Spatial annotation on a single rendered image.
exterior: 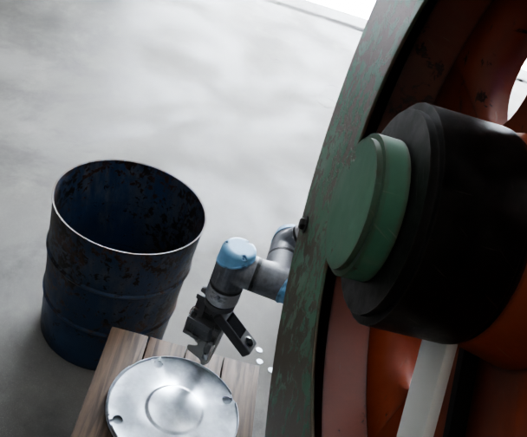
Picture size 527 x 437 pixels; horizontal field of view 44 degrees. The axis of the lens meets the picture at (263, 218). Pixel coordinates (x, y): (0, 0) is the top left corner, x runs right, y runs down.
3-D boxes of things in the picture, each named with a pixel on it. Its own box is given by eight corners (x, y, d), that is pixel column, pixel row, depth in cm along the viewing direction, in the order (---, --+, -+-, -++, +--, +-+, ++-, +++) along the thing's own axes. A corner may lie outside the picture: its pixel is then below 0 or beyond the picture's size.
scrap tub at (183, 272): (55, 264, 219) (74, 144, 192) (177, 293, 226) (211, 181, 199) (14, 360, 185) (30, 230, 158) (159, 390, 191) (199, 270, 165)
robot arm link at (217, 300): (248, 283, 144) (233, 303, 138) (242, 297, 147) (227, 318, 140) (218, 267, 145) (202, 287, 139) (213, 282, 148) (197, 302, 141)
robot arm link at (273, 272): (312, 258, 143) (265, 240, 143) (305, 290, 133) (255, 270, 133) (300, 283, 147) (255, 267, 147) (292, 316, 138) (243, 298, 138)
